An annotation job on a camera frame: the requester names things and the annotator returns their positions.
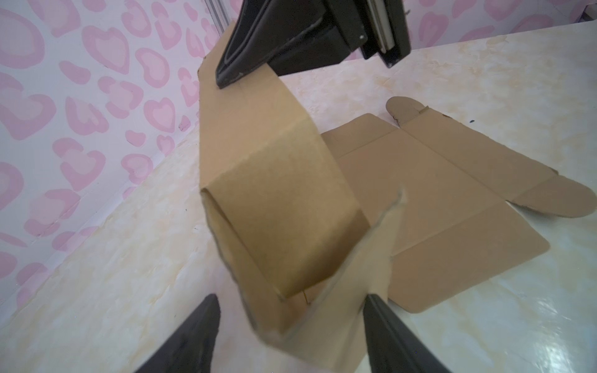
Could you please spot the aluminium back left corner post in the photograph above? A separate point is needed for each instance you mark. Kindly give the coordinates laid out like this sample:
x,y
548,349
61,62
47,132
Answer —
x,y
219,14

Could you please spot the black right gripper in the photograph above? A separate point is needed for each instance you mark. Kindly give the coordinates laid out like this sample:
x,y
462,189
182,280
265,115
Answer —
x,y
295,36

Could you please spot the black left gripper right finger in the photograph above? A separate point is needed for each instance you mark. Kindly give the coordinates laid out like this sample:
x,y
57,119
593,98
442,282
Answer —
x,y
392,347

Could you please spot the brown cardboard paper box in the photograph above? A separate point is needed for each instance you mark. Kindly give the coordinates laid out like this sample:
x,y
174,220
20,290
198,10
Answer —
x,y
308,223

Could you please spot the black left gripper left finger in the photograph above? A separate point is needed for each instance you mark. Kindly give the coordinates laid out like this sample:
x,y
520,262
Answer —
x,y
190,348

